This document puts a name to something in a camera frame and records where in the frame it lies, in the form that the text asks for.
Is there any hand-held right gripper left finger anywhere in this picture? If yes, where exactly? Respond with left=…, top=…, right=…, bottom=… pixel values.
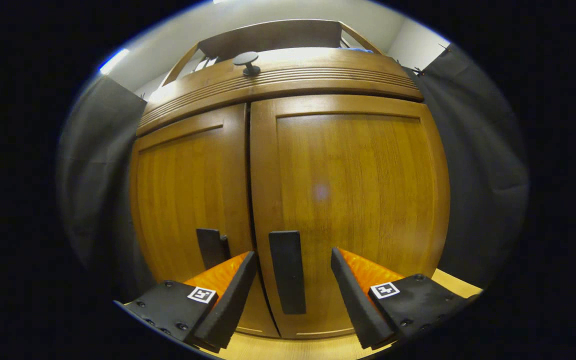
left=114, top=251, right=259, bottom=351

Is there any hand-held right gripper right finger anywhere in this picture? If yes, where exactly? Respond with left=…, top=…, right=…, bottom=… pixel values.
left=330, top=247, right=481, bottom=350

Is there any wooden shoe cabinet door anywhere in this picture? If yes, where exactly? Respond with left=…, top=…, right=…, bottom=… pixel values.
left=129, top=102, right=281, bottom=338
left=249, top=94, right=451, bottom=341

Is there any wooden double-door shoe cabinet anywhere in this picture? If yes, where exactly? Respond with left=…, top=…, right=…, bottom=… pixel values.
left=129, top=19, right=451, bottom=341

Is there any wooden cabinet drawer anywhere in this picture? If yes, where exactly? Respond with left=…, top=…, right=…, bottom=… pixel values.
left=136, top=47, right=425, bottom=138

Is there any black backdrop cloth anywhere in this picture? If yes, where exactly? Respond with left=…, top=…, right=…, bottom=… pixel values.
left=57, top=42, right=531, bottom=301

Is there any black round drawer knob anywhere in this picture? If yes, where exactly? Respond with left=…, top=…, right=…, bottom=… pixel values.
left=232, top=51, right=261, bottom=77

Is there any black door handle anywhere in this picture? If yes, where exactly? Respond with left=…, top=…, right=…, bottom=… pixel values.
left=196, top=228, right=232, bottom=271
left=268, top=230, right=307, bottom=315

